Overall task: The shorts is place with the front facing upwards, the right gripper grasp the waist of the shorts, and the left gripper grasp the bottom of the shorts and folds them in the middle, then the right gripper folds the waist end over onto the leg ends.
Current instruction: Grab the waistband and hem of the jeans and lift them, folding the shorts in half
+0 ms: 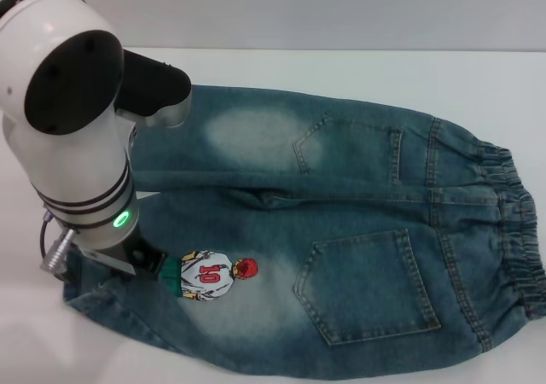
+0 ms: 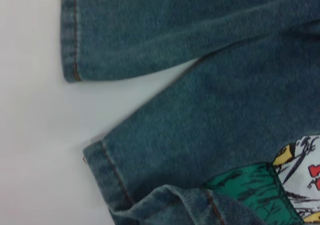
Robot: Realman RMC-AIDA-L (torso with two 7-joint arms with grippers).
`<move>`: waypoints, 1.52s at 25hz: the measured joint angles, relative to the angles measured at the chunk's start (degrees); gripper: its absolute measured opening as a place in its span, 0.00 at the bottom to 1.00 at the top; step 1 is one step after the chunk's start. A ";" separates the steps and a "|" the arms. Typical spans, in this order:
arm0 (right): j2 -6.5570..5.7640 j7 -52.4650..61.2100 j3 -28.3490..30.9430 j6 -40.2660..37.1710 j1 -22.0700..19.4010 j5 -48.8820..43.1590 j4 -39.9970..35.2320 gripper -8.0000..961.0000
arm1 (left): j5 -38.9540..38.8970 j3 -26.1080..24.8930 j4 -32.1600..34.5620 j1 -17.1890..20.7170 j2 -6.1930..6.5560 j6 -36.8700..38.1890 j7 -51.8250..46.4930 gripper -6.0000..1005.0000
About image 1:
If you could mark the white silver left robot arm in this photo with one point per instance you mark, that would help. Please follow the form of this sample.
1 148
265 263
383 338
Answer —
68 102

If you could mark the blue denim shorts with print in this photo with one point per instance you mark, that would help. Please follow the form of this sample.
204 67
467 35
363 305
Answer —
341 213

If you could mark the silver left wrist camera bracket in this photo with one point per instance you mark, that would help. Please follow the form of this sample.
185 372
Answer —
106 261

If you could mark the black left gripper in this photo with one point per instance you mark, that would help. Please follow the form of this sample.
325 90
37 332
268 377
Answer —
141 260

